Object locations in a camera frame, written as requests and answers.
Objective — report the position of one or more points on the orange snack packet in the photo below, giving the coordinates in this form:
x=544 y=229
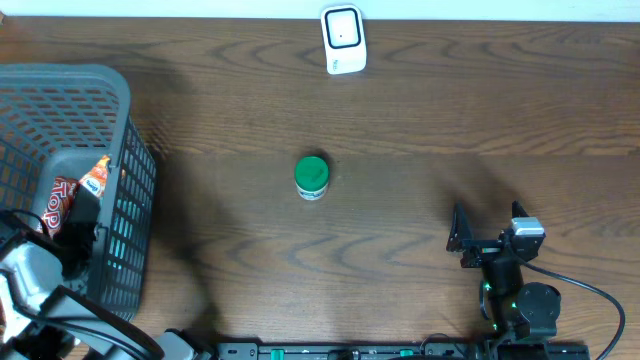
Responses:
x=95 y=181

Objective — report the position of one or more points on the grey plastic basket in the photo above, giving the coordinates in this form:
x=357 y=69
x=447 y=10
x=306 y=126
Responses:
x=59 y=120

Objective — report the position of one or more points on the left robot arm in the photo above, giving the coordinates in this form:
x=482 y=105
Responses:
x=43 y=319

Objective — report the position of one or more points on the green lid jar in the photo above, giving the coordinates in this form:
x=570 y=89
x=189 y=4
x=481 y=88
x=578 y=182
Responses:
x=311 y=177

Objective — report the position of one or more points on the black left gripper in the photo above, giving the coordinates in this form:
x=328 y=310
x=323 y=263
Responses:
x=78 y=227

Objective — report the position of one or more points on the red chocolate bar wrapper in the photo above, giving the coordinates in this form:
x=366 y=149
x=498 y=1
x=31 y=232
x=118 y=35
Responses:
x=58 y=206

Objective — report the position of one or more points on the white barcode scanner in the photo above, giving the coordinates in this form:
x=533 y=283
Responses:
x=344 y=39

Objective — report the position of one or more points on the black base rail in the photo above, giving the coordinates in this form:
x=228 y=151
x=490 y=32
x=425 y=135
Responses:
x=433 y=349

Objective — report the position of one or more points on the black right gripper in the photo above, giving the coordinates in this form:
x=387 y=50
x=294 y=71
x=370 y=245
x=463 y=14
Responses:
x=461 y=236

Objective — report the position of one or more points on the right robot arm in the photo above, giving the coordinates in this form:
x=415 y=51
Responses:
x=523 y=313

